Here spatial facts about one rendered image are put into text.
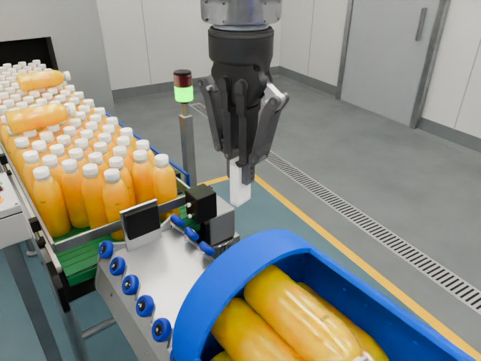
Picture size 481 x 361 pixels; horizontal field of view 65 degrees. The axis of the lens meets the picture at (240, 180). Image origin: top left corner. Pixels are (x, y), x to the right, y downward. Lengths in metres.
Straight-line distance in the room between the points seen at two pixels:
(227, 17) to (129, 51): 4.83
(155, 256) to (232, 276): 0.52
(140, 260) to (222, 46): 0.70
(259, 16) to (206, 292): 0.35
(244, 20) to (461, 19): 3.87
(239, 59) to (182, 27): 4.99
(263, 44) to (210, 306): 0.33
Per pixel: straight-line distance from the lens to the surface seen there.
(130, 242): 1.04
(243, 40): 0.43
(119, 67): 5.24
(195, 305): 0.55
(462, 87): 4.24
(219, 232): 1.31
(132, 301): 0.92
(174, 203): 1.14
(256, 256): 0.54
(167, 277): 0.96
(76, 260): 1.12
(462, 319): 2.36
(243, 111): 0.46
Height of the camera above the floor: 1.59
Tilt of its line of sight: 30 degrees down
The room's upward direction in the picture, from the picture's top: straight up
